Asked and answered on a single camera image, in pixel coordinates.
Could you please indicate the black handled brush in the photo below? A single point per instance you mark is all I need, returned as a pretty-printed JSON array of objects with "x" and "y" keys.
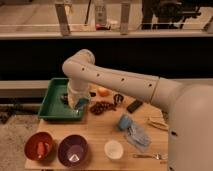
[{"x": 64, "y": 97}]

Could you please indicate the black rectangular block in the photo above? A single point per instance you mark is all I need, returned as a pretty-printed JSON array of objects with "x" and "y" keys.
[{"x": 134, "y": 106}]

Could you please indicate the red bowl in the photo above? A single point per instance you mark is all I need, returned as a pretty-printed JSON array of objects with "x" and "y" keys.
[{"x": 31, "y": 145}]

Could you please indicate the orange carrot toy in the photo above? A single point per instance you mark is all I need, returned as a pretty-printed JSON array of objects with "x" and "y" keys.
[{"x": 41, "y": 150}]

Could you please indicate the black ring clip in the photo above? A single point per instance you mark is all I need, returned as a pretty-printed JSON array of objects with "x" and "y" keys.
[{"x": 118, "y": 99}]

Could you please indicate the purple bowl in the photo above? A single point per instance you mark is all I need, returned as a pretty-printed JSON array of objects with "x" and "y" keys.
[{"x": 73, "y": 150}]

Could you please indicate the blue grey cloth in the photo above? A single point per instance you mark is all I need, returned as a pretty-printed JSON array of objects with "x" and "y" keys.
[{"x": 137, "y": 136}]

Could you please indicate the green plastic tray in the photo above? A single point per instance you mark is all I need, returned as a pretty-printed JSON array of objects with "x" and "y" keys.
[{"x": 53, "y": 108}]

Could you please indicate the white cup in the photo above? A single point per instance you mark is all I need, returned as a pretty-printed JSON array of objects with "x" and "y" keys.
[{"x": 113, "y": 150}]

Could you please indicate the yellow handled tool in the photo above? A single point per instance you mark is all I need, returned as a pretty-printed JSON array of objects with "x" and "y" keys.
[{"x": 158, "y": 125}]

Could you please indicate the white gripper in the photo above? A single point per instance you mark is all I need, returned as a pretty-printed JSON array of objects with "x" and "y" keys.
[{"x": 77, "y": 98}]

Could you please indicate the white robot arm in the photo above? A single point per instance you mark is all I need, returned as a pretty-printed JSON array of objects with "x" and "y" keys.
[{"x": 189, "y": 106}]

